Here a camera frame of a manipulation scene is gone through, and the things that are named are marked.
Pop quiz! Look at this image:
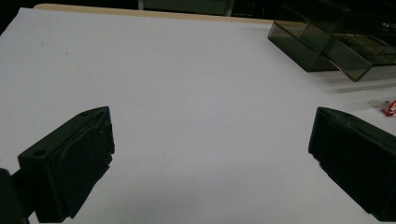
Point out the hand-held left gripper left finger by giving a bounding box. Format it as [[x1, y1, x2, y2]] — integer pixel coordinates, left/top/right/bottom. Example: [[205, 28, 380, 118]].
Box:
[[17, 105, 116, 224]]

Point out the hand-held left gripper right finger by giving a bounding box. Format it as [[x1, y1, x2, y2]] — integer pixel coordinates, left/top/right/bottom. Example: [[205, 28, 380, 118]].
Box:
[[307, 106, 396, 223]]

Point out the red and white packet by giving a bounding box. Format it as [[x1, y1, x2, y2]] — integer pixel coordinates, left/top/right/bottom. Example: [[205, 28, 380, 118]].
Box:
[[369, 98, 396, 118]]

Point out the dark transparent drawer organizer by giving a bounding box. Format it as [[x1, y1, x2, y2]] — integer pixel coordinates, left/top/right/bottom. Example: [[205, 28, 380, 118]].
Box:
[[267, 0, 396, 83]]

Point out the dark green box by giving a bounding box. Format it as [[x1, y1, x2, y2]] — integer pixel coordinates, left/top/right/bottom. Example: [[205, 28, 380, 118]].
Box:
[[138, 0, 235, 17]]

